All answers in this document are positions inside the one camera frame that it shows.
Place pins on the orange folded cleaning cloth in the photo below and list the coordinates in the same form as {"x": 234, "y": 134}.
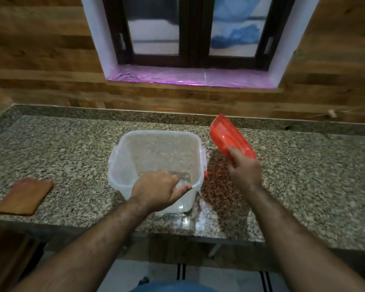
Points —
{"x": 24, "y": 196}

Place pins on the person's left hand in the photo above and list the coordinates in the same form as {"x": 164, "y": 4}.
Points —
{"x": 156, "y": 190}

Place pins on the person's right forearm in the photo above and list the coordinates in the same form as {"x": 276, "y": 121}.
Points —
{"x": 304, "y": 249}

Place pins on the person's blue shirt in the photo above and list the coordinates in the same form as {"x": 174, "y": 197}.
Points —
{"x": 173, "y": 286}

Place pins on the pink film on sill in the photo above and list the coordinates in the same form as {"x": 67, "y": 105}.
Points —
{"x": 188, "y": 76}

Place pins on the person's right hand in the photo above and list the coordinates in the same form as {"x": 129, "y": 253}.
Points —
{"x": 246, "y": 173}

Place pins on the dark framed window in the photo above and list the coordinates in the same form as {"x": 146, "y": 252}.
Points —
{"x": 197, "y": 30}

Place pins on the speckled granite countertop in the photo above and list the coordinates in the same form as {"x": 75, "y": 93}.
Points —
{"x": 307, "y": 179}

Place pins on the red plastic lid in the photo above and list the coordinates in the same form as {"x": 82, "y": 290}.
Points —
{"x": 228, "y": 136}

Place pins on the blue cloth outside window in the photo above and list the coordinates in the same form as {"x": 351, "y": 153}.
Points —
{"x": 237, "y": 24}

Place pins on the clear plastic container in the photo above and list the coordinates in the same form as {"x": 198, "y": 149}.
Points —
{"x": 158, "y": 152}

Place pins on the person's left forearm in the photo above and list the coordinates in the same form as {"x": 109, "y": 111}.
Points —
{"x": 88, "y": 255}

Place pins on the small wooden wall peg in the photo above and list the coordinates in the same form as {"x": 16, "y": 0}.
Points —
{"x": 332, "y": 114}

